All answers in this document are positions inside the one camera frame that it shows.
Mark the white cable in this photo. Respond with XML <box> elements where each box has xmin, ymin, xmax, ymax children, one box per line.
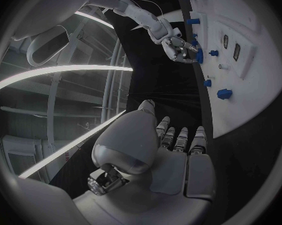
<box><xmin>107</xmin><ymin>0</ymin><xmax>165</xmax><ymax>18</ymax></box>

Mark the blue gear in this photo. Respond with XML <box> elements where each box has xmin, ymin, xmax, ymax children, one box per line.
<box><xmin>196</xmin><ymin>48</ymin><xmax>205</xmax><ymax>64</ymax></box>

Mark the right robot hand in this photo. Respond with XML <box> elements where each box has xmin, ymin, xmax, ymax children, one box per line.
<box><xmin>161</xmin><ymin>36</ymin><xmax>200</xmax><ymax>64</ymax></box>

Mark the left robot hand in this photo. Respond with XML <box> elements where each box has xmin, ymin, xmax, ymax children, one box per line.
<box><xmin>72</xmin><ymin>99</ymin><xmax>217</xmax><ymax>225</ymax></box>

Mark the white task board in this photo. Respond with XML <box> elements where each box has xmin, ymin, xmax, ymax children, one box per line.
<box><xmin>172</xmin><ymin>0</ymin><xmax>282</xmax><ymax>140</ymax></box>

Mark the blue plug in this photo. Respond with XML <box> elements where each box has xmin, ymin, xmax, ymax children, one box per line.
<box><xmin>216</xmin><ymin>88</ymin><xmax>234</xmax><ymax>101</ymax></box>

